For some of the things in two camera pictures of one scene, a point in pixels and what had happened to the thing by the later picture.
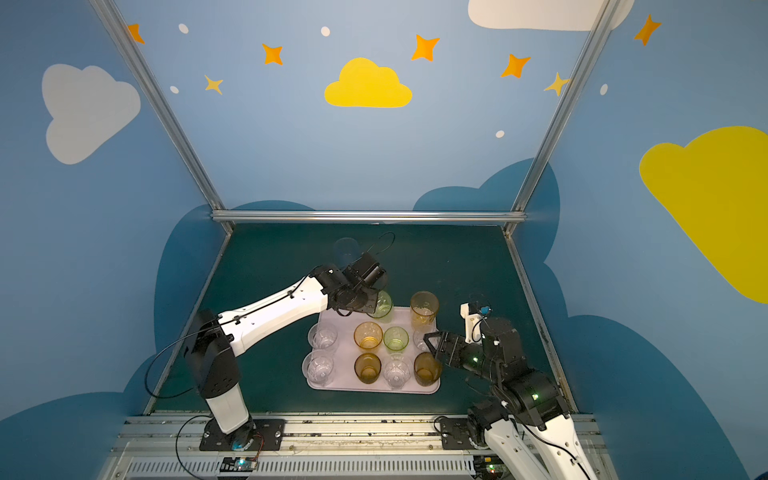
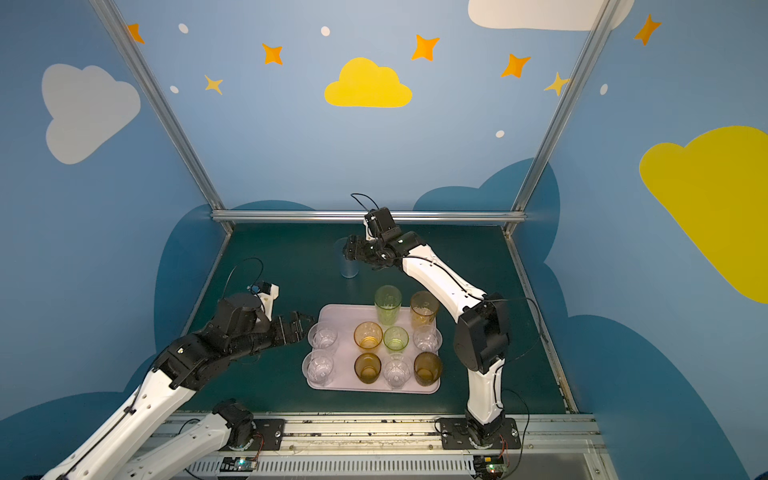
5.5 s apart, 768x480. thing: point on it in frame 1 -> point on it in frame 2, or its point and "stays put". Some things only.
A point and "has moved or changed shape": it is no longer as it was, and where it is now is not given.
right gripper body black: [458, 350] -> [362, 251]
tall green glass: [384, 308] has moved or changed shape
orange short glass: [368, 335] stays put
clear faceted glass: [397, 369] stays put
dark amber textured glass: [367, 367] stays put
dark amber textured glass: [427, 369] stays put
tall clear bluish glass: [346, 250] stays put
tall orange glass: [424, 307] stays put
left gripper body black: [360, 297] -> [287, 327]
